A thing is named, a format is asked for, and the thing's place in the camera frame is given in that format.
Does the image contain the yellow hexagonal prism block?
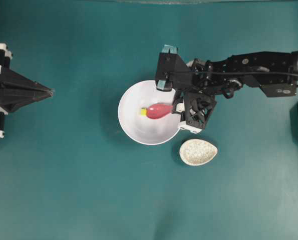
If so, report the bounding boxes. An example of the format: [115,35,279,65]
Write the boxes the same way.
[140,108,147,116]

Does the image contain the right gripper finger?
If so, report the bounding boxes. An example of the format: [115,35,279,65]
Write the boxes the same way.
[162,44,178,54]
[156,80,173,92]

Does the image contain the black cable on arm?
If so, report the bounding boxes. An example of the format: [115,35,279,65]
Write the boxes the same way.
[165,69,298,88]

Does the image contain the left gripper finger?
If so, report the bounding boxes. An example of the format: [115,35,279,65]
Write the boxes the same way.
[0,92,53,115]
[0,65,53,94]

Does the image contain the pink ceramic spoon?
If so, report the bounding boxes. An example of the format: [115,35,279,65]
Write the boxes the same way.
[146,103,173,120]

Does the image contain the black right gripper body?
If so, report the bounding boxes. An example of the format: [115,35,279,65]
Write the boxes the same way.
[155,52,216,133]

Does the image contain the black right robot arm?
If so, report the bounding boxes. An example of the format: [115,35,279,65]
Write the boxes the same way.
[155,45,298,133]

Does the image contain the speckled beige spoon rest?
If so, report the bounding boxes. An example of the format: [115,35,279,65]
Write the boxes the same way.
[179,139,218,167]

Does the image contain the white round bowl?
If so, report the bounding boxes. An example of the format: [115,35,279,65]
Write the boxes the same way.
[118,80,180,145]

